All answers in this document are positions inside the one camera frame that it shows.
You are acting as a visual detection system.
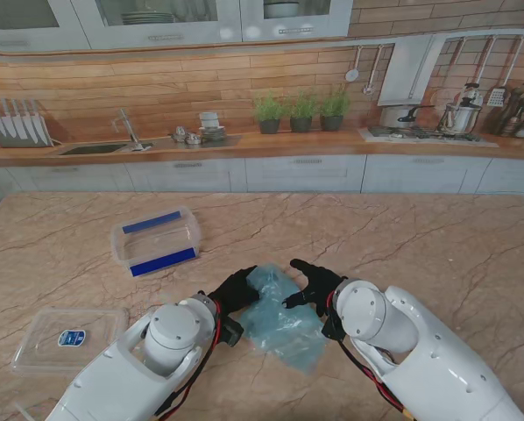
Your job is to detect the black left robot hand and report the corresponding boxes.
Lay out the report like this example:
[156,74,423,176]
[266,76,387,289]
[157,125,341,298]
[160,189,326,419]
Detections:
[207,265,263,317]

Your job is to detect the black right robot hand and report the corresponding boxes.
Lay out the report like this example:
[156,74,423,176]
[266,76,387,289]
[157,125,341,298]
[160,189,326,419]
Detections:
[281,258,349,319]

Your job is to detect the clear crate with blue tape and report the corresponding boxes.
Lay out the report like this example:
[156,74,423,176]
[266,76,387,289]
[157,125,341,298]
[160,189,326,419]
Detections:
[110,205,203,278]

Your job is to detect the white lower kitchen cabinets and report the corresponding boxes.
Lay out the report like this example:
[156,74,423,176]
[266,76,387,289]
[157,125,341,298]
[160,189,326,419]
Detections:
[0,153,524,196]

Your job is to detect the white kitchen cabinets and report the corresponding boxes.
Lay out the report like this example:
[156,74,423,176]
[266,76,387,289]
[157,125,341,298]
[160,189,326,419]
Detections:
[0,0,355,52]
[0,153,524,196]

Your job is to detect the wooden kitchen countertop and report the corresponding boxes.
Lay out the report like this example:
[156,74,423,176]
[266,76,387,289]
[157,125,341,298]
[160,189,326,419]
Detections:
[0,129,524,170]

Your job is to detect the stack of white dishes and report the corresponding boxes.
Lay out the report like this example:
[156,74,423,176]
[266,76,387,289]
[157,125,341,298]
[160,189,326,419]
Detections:
[198,111,228,144]

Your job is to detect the green herb in black pot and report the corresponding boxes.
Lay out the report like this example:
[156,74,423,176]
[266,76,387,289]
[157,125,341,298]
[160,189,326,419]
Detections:
[252,89,287,135]
[287,89,320,133]

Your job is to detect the steel kitchen faucet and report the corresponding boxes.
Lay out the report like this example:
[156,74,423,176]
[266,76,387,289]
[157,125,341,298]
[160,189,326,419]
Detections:
[111,108,154,153]

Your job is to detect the clear lid with blue label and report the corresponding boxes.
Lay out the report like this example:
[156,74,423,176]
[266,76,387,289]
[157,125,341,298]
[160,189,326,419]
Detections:
[10,308,131,377]

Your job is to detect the hanging steel ladle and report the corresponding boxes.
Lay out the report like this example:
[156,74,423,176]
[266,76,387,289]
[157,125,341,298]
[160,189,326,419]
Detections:
[361,43,385,96]

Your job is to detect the steel kitchen sink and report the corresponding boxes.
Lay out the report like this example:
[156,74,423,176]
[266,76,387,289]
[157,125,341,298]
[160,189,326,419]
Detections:
[59,142,130,157]

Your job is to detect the hanging steel grater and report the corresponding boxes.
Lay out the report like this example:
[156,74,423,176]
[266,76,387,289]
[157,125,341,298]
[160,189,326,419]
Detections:
[487,37,524,107]

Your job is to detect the wooden pepper mills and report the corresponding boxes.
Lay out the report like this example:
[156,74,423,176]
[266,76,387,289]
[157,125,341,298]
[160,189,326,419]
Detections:
[480,86,524,138]

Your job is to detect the white upper kitchen cabinets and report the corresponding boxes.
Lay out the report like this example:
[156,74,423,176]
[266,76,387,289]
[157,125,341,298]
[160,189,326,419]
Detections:
[0,0,355,52]

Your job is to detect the knife block with knives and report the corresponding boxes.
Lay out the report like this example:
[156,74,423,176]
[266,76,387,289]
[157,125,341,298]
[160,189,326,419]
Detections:
[0,98,55,149]

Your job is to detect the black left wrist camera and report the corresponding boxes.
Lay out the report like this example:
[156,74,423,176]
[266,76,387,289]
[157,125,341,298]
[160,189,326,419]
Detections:
[220,315,245,348]

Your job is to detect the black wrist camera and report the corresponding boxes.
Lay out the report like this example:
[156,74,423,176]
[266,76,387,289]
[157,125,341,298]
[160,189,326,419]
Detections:
[322,313,346,341]
[220,315,245,348]

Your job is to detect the red black left arm cable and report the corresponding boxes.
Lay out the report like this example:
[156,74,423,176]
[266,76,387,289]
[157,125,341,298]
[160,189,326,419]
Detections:
[154,302,228,421]

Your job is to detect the red black arm cable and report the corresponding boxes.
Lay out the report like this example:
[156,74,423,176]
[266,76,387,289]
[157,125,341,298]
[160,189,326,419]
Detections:
[154,302,228,421]
[325,293,421,421]

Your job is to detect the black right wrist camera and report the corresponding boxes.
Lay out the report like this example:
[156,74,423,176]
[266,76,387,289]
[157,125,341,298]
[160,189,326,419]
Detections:
[322,313,346,341]

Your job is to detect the red black right arm cable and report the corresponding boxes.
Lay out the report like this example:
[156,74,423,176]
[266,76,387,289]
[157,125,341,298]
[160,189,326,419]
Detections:
[325,293,421,421]

